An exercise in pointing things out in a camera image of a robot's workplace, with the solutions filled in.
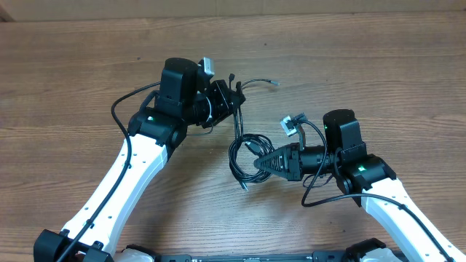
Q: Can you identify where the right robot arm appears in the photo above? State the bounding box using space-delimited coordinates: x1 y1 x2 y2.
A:
254 109 465 261

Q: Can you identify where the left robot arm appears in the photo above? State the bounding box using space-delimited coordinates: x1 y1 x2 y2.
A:
33 57 245 261

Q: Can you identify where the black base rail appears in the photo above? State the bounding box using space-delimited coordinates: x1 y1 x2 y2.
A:
119 238 387 262

